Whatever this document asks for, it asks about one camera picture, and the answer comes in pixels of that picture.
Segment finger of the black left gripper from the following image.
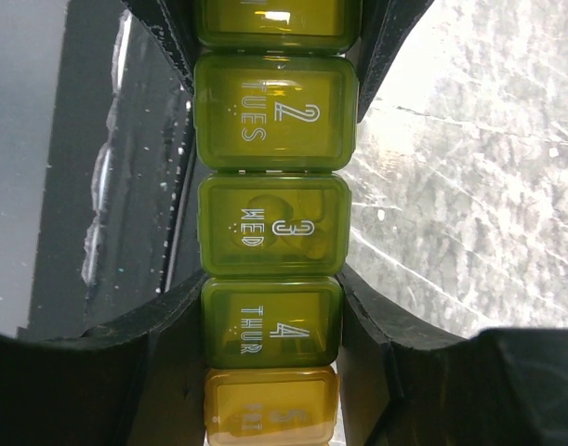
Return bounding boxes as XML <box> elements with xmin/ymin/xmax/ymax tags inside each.
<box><xmin>357</xmin><ymin>0</ymin><xmax>433</xmax><ymax>122</ymax></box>
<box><xmin>123</xmin><ymin>0</ymin><xmax>201</xmax><ymax>93</ymax></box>

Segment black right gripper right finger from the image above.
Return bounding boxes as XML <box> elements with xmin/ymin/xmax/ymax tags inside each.
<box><xmin>337</xmin><ymin>267</ymin><xmax>568</xmax><ymax>445</ymax></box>

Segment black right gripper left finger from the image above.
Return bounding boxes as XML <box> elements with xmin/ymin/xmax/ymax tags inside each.
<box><xmin>0</xmin><ymin>272</ymin><xmax>206</xmax><ymax>445</ymax></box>

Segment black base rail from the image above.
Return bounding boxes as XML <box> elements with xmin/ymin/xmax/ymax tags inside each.
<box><xmin>17</xmin><ymin>1</ymin><xmax>194</xmax><ymax>341</ymax></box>

